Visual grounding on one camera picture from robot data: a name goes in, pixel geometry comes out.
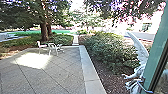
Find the reddish low shrub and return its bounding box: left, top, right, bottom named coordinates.
left=0, top=34, right=43, bottom=51

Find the low green hedge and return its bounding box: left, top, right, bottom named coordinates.
left=49, top=33, right=75, bottom=47

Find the green hedge bush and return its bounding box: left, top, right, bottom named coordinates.
left=80, top=31, right=142, bottom=75

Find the leafy tree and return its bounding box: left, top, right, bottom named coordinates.
left=0, top=0, right=73, bottom=43

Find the pale outdoor bench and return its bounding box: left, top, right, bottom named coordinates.
left=35, top=40, right=50, bottom=55

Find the green framed glass door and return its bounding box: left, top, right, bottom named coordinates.
left=142, top=0, right=168, bottom=94

